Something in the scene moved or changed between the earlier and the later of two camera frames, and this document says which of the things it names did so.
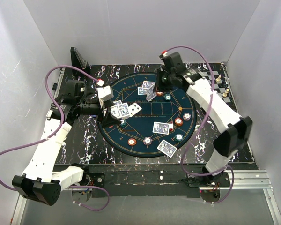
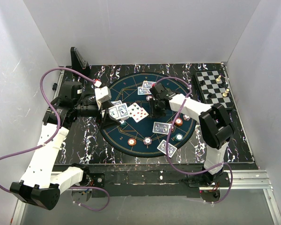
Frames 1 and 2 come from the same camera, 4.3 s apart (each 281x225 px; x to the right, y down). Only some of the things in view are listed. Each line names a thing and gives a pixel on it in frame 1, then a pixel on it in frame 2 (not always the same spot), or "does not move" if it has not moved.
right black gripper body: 164,83 → 156,111
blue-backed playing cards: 124,110 does not move
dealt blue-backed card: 166,148 does not move
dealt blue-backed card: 119,102 does not move
